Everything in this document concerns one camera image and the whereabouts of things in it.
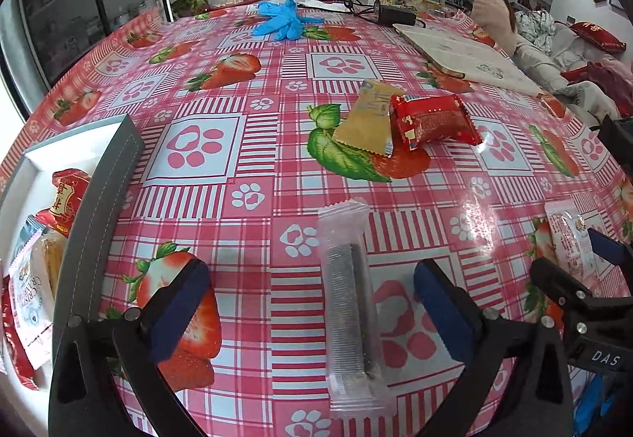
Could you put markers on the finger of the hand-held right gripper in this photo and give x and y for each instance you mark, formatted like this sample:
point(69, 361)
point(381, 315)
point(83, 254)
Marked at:
point(611, 249)
point(559, 283)

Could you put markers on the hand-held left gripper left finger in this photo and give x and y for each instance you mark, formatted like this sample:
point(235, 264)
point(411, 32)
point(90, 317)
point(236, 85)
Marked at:
point(178, 303)

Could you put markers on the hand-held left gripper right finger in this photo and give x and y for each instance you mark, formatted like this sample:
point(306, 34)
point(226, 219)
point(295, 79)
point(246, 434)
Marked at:
point(440, 303)

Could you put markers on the white pink-edged snack packet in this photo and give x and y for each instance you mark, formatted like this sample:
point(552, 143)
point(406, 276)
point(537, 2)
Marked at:
point(568, 239)

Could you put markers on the clear packet with dark bar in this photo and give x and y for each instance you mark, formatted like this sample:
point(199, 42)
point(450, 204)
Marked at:
point(346, 318)

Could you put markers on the grey white tray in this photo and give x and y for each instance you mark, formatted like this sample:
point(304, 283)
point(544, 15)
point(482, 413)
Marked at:
point(94, 219)

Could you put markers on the red and gold snack packet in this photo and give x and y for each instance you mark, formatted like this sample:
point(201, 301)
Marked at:
point(67, 199)

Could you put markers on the wide red snack packet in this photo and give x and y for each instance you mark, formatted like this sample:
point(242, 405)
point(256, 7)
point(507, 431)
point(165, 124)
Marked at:
point(435, 120)

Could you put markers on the blue cloth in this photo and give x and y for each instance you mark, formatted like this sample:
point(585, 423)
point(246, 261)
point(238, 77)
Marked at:
point(591, 407)

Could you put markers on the black bag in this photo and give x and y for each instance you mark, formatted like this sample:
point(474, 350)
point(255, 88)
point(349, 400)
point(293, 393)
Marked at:
point(618, 137)

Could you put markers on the strawberry print tablecloth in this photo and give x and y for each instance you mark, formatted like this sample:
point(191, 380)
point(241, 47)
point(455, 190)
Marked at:
point(277, 170)

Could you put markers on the pink red clothes pile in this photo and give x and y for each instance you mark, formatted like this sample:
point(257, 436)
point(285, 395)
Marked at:
point(608, 76)

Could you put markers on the grey sofa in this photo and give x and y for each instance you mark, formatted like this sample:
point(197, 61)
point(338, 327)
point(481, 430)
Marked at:
point(539, 66)

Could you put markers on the red cushion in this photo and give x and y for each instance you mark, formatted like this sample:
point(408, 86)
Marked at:
point(596, 36)

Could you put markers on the grey white clothes pile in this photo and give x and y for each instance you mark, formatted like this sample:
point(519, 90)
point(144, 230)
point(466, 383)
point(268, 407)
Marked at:
point(536, 26)

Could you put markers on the white doodled drawing board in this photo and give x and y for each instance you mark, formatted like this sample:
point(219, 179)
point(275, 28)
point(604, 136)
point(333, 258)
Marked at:
point(470, 56)

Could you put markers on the black power box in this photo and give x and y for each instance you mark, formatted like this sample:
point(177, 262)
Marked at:
point(398, 15)

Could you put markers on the blue rubber gloves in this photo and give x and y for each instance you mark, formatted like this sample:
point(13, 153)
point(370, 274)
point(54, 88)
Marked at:
point(284, 21)

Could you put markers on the green potted plant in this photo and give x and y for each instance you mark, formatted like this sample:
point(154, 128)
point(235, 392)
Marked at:
point(193, 1)

